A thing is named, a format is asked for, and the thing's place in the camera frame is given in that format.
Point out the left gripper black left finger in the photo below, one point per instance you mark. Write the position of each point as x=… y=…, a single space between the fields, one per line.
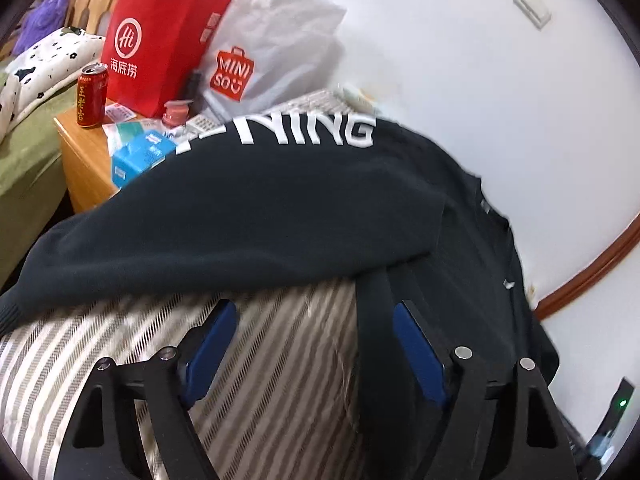
x=103 y=440

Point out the white Miniso plastic bag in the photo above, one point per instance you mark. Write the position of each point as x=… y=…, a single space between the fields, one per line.
x=265 y=52

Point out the wooden bedside table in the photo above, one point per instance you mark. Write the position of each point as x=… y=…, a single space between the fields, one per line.
x=86 y=162

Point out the blue tissue pack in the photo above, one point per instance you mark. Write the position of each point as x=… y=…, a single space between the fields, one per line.
x=141 y=153

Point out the pink lidded bottle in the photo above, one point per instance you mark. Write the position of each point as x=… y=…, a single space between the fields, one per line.
x=176 y=113

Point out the striped beige quilt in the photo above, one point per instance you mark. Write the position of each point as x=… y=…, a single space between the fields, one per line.
x=227 y=383

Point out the green bed sheet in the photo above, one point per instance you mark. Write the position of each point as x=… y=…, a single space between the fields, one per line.
x=32 y=178

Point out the purple plush item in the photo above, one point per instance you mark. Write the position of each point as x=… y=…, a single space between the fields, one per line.
x=46 y=18

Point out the white spotted pillow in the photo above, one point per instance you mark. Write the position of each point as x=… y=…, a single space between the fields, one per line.
x=46 y=67

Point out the brown wooden door frame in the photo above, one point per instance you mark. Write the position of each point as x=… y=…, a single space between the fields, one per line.
x=592 y=274

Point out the black long-sleeve sweatshirt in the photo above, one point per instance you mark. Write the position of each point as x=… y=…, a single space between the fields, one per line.
x=280 y=199

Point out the white wall switch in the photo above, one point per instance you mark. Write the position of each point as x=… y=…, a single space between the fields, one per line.
x=536 y=11

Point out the red drink can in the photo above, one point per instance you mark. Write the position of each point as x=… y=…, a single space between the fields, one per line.
x=91 y=95

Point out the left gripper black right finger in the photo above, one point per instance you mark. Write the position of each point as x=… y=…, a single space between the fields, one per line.
x=488 y=429

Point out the red paper shopping bag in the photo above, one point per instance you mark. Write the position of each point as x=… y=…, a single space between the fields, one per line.
x=152 y=47

